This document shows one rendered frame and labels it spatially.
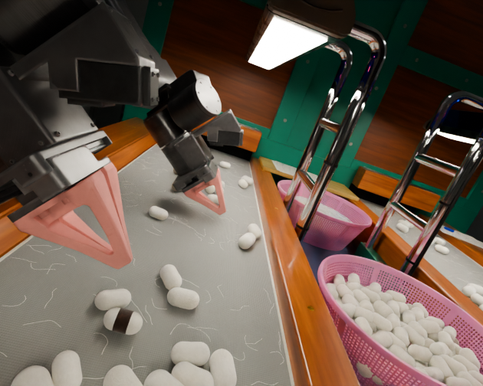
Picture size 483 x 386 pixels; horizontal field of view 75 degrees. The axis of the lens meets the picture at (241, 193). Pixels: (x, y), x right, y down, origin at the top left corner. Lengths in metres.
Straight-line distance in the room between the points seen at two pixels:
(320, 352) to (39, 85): 0.32
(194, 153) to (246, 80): 0.63
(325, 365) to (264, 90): 0.92
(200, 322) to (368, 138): 0.99
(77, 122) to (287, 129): 0.92
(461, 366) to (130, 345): 0.40
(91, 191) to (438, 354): 0.47
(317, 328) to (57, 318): 0.25
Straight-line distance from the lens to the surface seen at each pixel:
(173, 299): 0.34
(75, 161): 0.23
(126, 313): 0.31
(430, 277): 0.71
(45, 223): 0.26
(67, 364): 0.27
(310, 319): 0.38
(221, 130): 0.51
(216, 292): 0.39
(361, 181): 1.17
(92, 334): 0.32
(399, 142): 1.27
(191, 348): 0.30
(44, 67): 0.24
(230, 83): 1.11
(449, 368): 0.51
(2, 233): 0.41
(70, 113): 0.26
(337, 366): 0.34
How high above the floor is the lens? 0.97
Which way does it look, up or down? 17 degrees down
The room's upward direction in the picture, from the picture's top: 20 degrees clockwise
